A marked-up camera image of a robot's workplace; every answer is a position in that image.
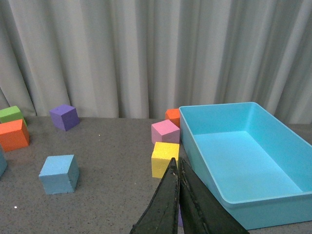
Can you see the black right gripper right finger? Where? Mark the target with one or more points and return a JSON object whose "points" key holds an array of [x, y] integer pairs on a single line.
{"points": [[201, 212]]}

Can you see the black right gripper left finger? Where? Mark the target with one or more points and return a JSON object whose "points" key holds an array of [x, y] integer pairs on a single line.
{"points": [[161, 215]]}

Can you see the light blue cube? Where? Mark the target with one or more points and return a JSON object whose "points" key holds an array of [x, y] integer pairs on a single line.
{"points": [[59, 174], [3, 162]]}

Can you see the purple foam cube right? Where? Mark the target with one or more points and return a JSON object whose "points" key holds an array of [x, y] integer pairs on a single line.
{"points": [[180, 222]]}

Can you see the purple foam cube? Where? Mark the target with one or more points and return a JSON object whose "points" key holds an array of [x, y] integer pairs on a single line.
{"points": [[180, 222], [64, 117]]}

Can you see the yellow foam cube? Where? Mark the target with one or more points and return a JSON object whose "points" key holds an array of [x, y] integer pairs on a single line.
{"points": [[162, 154]]}

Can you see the light blue plastic bin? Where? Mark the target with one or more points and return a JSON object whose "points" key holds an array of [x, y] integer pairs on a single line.
{"points": [[258, 169]]}

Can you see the pink foam cube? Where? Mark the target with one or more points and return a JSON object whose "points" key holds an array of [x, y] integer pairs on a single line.
{"points": [[165, 131]]}

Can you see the orange foam cube right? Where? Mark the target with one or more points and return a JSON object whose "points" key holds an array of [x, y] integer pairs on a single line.
{"points": [[174, 116]]}

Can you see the orange foam cube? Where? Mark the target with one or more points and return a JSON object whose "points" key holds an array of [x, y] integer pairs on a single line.
{"points": [[14, 135], [174, 116]]}

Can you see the purple foam cube back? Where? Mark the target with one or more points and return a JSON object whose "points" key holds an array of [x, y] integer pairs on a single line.
{"points": [[64, 117]]}

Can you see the grey curtain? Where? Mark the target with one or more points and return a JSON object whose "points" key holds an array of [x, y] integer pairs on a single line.
{"points": [[138, 58]]}

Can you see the orange foam cube left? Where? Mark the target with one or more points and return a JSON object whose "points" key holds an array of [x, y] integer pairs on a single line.
{"points": [[14, 135]]}

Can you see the green foam cube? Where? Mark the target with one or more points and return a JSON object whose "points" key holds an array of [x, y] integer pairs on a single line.
{"points": [[10, 114]]}

